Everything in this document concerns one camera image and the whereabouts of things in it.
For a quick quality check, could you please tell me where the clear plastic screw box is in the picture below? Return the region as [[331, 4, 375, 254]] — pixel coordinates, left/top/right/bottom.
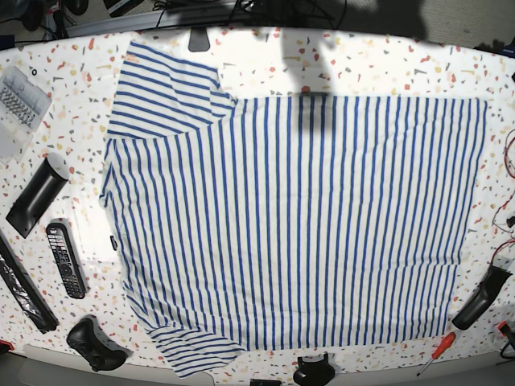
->
[[1, 65, 52, 165]]

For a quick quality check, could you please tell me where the long black bar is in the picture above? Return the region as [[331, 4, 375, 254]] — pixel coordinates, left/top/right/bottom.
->
[[1, 234, 59, 334]]

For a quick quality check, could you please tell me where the black game controller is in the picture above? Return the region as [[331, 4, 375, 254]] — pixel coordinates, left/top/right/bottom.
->
[[66, 318, 128, 372]]

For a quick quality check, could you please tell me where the black round mount bottom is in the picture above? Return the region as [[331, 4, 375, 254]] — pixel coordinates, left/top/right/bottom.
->
[[293, 353, 336, 386]]

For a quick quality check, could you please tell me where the black curved handle part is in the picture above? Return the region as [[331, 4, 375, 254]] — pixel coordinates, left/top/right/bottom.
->
[[451, 265, 512, 331]]

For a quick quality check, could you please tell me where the black tv remote control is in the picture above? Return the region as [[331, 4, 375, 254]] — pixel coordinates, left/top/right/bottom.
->
[[46, 222, 87, 299]]

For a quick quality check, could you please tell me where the red handled screwdriver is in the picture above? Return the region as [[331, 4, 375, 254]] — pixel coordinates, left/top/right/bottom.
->
[[416, 331, 456, 377]]

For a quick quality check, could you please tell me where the blue white striped t-shirt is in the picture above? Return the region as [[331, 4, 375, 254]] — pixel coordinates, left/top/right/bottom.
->
[[100, 42, 488, 378]]

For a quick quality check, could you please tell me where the red wire bundle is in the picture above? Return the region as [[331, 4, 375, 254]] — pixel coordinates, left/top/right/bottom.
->
[[490, 129, 515, 258]]

